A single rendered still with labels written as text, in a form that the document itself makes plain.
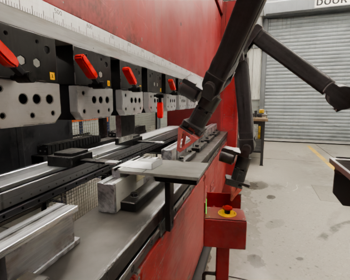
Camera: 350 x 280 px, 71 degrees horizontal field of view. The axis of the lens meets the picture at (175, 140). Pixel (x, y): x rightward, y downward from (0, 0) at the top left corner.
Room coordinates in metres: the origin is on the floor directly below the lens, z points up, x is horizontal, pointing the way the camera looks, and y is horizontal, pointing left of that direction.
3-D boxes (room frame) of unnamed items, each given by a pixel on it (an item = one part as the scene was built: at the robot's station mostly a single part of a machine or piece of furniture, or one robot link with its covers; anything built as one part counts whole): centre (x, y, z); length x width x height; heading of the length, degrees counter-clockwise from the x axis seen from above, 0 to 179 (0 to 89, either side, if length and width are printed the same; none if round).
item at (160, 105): (0.99, 0.06, 1.20); 0.04 x 0.02 x 0.10; 73
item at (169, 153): (2.06, -0.21, 0.92); 1.67 x 0.06 x 0.10; 163
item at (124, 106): (0.83, 0.18, 1.26); 0.15 x 0.09 x 0.17; 163
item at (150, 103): (1.03, 0.12, 1.26); 0.15 x 0.09 x 0.17; 163
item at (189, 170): (0.81, 0.03, 1.00); 0.26 x 0.18 x 0.01; 73
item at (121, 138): (0.86, 0.17, 1.13); 0.10 x 0.02 x 0.10; 163
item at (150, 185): (0.88, 0.10, 0.89); 0.30 x 0.05 x 0.03; 163
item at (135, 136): (1.34, 0.19, 1.01); 0.26 x 0.12 x 0.05; 73
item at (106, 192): (0.91, 0.16, 0.92); 0.39 x 0.06 x 0.10; 163
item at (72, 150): (0.90, 0.33, 1.01); 0.26 x 0.12 x 0.05; 73
